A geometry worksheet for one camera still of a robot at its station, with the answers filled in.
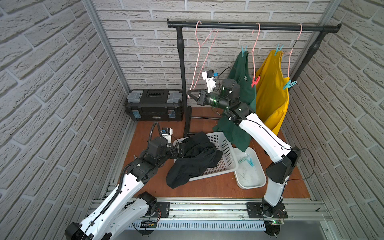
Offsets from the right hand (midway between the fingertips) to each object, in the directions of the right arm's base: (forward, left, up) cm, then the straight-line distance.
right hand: (190, 92), depth 65 cm
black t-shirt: (-16, -3, -28) cm, 32 cm away
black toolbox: (+21, +25, -27) cm, 42 cm away
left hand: (-12, +7, -22) cm, 26 cm away
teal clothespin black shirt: (-16, -35, -44) cm, 58 cm away
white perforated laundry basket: (-16, -20, -42) cm, 49 cm away
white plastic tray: (-23, -33, -43) cm, 59 cm away
